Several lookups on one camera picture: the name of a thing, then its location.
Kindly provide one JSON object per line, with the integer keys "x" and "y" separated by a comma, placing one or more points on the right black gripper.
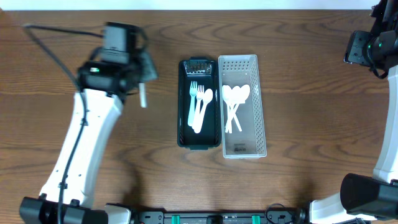
{"x": 354, "y": 50}

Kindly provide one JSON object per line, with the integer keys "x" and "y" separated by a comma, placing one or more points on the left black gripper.
{"x": 148, "y": 69}

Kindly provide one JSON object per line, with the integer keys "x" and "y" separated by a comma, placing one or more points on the white plastic fork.
{"x": 200, "y": 95}
{"x": 193, "y": 93}
{"x": 142, "y": 95}

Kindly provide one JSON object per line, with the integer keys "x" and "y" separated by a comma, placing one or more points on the white plastic spoon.
{"x": 244, "y": 94}
{"x": 208, "y": 96}
{"x": 228, "y": 97}
{"x": 233, "y": 103}

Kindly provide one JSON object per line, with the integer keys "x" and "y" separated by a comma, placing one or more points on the clear white plastic basket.
{"x": 250, "y": 143}

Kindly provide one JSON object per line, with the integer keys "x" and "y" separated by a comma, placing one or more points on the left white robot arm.
{"x": 68, "y": 194}

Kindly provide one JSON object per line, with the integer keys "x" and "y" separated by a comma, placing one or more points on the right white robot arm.
{"x": 367, "y": 198}

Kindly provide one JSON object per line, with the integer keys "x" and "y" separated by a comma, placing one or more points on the dark green plastic basket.
{"x": 205, "y": 72}

